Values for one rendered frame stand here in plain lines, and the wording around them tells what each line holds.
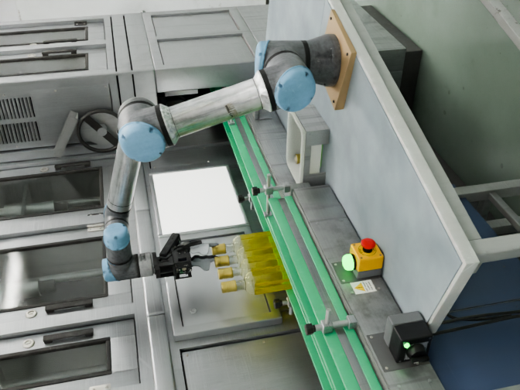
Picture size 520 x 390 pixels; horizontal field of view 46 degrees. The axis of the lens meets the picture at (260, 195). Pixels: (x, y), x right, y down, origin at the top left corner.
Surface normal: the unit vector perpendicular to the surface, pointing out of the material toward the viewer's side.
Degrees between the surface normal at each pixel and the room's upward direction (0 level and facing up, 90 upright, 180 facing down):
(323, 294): 90
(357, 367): 90
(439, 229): 0
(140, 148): 82
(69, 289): 90
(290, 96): 97
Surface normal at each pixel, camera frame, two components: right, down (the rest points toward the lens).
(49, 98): 0.22, 0.58
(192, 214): 0.01, -0.81
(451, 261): -0.97, 0.12
